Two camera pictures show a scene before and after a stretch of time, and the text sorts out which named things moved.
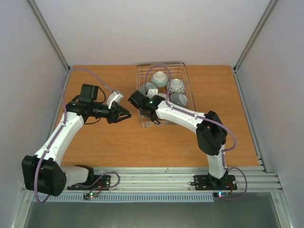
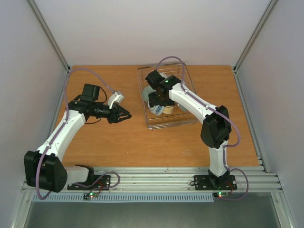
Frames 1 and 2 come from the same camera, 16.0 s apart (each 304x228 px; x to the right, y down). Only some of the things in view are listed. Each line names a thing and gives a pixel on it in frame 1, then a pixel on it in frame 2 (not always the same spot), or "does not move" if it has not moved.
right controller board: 220,194 does not move
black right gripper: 150,115 → 152,100
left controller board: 88,196 does not move
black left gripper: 117,111 does not move
